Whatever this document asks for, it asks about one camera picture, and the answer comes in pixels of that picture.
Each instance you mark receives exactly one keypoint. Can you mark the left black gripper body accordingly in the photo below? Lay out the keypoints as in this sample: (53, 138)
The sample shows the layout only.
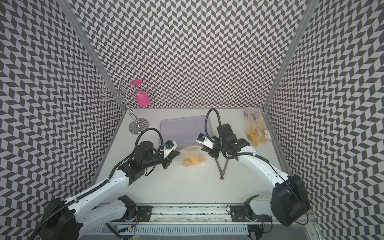
(156, 159)

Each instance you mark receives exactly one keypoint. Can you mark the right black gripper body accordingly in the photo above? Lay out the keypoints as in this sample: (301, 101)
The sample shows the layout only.
(218, 148)

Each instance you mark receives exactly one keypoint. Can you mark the clear bag with cookies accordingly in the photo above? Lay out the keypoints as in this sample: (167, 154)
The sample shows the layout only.
(192, 155)

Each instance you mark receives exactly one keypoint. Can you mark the red metal tongs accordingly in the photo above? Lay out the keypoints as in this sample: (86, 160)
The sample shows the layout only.
(222, 171)

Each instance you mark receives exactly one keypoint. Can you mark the clear resealable bag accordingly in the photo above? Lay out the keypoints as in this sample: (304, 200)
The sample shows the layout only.
(265, 132)
(256, 131)

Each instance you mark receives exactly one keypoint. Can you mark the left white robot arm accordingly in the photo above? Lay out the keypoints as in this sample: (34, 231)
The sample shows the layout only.
(73, 217)

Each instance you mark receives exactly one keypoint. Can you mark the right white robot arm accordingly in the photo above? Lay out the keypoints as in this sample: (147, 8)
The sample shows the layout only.
(289, 198)

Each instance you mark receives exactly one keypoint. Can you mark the lavender plastic tray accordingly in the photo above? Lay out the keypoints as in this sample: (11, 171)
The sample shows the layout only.
(184, 131)

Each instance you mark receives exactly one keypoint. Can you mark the small pink stacked bowls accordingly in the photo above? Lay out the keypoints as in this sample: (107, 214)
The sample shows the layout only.
(253, 113)

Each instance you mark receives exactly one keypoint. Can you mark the pink plastic wine glass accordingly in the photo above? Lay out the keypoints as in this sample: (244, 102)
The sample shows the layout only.
(141, 96)

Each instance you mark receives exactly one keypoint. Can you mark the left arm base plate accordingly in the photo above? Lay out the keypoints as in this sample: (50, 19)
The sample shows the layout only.
(144, 213)

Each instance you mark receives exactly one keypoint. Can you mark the aluminium mounting rail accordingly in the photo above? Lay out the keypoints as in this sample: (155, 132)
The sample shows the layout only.
(195, 214)

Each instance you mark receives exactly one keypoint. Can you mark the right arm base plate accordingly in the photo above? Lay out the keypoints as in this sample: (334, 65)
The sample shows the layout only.
(241, 213)

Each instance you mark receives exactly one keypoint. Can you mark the metal wire glass rack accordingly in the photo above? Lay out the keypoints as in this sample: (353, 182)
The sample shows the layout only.
(138, 125)

